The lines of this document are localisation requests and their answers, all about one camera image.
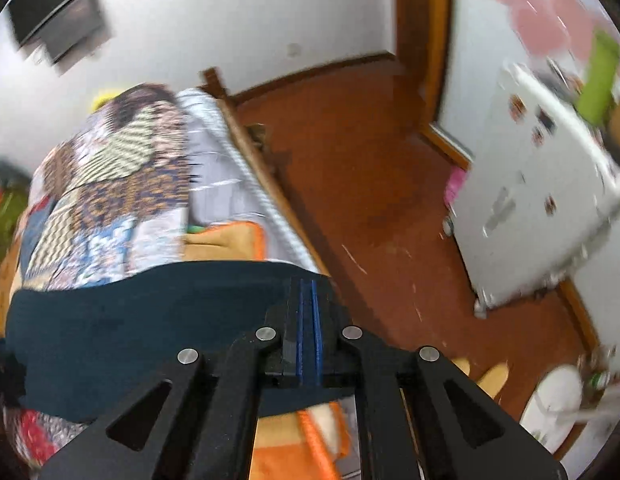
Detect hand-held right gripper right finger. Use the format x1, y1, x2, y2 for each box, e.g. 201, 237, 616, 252
310, 279, 568, 480

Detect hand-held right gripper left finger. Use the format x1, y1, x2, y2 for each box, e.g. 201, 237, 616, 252
38, 278, 311, 480

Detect dark teal pants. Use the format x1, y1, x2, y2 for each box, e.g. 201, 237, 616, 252
4, 260, 361, 423

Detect orange blanket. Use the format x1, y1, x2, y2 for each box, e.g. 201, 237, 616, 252
182, 220, 351, 480

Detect grey white quilt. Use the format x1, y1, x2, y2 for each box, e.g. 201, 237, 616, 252
175, 87, 331, 277

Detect yellow slippers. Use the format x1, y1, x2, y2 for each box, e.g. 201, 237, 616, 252
450, 357, 511, 402

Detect pink item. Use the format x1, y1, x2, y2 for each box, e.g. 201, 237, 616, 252
444, 166, 467, 212

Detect patchwork printed blanket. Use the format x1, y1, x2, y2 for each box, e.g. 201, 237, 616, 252
18, 84, 193, 292

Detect white floor fan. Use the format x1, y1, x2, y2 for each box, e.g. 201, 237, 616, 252
519, 364, 587, 457

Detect white refrigerator with stickers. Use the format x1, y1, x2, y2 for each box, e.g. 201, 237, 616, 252
444, 62, 620, 320

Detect red floral cloth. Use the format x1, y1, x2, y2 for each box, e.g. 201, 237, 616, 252
2, 404, 93, 467

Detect yellow item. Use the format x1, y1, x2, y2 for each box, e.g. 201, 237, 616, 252
91, 89, 121, 112

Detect green orange cloth pile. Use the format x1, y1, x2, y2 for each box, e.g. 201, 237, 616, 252
0, 159, 34, 273

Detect green bag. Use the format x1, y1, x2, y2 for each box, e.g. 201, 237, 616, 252
574, 29, 620, 127

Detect wooden bed frame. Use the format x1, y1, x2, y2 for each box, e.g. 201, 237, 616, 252
199, 67, 343, 286

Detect wooden door frame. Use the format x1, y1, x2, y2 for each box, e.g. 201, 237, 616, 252
391, 0, 477, 170

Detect black wall television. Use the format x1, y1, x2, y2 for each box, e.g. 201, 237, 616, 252
6, 0, 124, 67

